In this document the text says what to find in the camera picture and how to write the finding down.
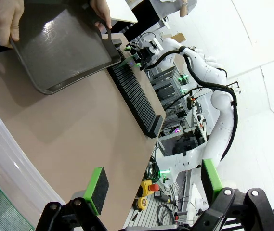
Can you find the cardboard piece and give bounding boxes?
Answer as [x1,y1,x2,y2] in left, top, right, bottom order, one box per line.
[170,32,187,43]

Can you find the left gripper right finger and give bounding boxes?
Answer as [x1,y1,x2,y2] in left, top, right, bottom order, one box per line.
[192,158,274,231]

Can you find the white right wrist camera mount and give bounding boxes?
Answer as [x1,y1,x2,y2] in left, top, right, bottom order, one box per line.
[150,38,163,52]

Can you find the white table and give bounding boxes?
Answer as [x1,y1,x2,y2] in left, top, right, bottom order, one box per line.
[106,0,138,24]

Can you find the yellow emergency stop button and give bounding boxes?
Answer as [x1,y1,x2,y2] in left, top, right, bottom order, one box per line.
[140,179,161,193]

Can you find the black slotted PCB rack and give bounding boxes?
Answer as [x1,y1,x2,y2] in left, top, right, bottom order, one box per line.
[106,38,164,139]

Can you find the person's right hand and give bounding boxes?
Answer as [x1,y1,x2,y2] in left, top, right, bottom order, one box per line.
[0,0,25,49]

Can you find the black plastic tray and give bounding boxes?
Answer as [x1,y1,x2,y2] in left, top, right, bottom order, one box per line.
[9,0,122,96]

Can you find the yellow tape measure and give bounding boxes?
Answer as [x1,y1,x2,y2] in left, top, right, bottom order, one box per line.
[133,196,148,210]

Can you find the clear plastic box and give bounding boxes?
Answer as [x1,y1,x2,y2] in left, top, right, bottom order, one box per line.
[0,102,66,231]

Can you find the green perforated PCB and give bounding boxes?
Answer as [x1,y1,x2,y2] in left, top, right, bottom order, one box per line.
[117,54,139,69]
[0,182,35,231]

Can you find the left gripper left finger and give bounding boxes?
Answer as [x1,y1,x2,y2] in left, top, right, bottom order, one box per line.
[35,167,110,231]

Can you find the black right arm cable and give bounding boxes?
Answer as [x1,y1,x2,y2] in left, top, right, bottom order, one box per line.
[151,47,239,162]

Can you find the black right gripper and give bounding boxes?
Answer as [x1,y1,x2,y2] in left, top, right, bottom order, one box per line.
[124,44,157,71]

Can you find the aluminium frame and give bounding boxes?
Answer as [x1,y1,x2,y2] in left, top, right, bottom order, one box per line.
[148,66,190,114]

